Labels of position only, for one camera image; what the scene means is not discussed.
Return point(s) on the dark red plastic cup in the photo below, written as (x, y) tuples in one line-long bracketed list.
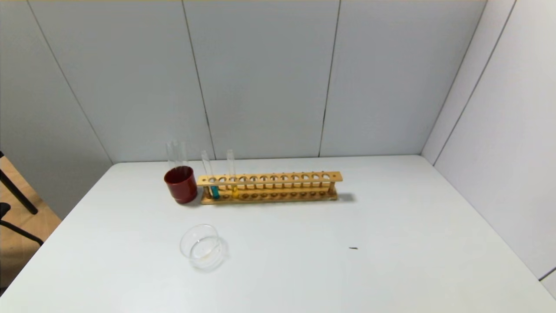
[(180, 187)]

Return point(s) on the test tube with yellow pigment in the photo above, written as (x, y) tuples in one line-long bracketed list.
[(234, 192)]

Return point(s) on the black metal chair legs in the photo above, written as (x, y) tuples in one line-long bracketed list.
[(33, 210)]

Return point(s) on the clear glass dish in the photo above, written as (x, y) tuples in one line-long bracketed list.
[(202, 255)]

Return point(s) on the wooden test tube rack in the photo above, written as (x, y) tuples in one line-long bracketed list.
[(269, 178)]

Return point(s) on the test tube with blue pigment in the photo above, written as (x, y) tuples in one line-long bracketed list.
[(214, 192)]

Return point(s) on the empty clear glass test tube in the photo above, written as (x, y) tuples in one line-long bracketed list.
[(181, 154), (170, 156)]

